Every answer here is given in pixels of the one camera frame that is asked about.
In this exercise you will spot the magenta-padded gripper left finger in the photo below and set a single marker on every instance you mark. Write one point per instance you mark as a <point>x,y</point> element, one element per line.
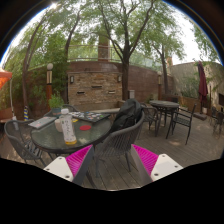
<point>78,160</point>

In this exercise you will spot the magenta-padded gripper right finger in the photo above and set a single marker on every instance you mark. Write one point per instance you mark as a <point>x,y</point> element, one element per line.
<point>146,160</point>

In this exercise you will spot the clear white-capped drink bottle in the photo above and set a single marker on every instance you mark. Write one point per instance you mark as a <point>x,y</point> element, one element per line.
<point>68,128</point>

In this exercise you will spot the small yellow card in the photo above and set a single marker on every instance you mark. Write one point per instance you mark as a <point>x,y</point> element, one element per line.
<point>74,120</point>

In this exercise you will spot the cream ribbed cup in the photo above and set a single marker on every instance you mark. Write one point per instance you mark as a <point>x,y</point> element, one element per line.
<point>57,126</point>

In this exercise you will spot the dark laptop with stickers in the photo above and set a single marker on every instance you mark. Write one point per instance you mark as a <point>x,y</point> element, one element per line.
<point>90,116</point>

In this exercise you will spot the black backpack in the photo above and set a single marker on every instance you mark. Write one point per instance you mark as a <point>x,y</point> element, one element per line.
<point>126,115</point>

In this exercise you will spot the silver laptop with stickers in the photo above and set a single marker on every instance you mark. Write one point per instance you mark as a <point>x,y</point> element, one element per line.
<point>41,122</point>

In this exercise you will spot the round dark patio table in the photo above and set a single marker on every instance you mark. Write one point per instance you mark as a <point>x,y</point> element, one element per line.
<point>164,104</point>

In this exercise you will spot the green plant in teal pot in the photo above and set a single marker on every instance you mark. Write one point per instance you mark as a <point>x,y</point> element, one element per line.
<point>56,101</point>

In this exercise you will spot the dark-trunked tall tree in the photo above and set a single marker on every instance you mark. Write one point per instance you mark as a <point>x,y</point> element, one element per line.
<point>125,80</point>

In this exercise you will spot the slim leaning tree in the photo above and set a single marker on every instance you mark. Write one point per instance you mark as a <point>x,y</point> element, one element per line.
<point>164,76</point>

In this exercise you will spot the curved-trunk tall tree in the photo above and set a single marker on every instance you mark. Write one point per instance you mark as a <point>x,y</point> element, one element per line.
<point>26,83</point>

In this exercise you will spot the closed maroon patio umbrella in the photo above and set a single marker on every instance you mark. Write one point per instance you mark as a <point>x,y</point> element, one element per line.
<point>202,83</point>

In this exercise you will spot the orange canopy tent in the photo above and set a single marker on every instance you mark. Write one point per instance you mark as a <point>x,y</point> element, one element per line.
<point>4,77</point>

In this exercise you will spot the grey wall box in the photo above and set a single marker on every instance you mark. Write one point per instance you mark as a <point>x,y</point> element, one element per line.
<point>132,94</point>

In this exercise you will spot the blue yellow striped post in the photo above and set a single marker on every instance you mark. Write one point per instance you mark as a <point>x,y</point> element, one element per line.
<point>26,113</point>

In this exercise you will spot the wall lamp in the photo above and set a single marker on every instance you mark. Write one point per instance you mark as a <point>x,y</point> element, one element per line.
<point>71,79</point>
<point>119,79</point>

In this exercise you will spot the globe lamp post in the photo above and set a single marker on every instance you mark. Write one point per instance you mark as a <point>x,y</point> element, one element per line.
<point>49,80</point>

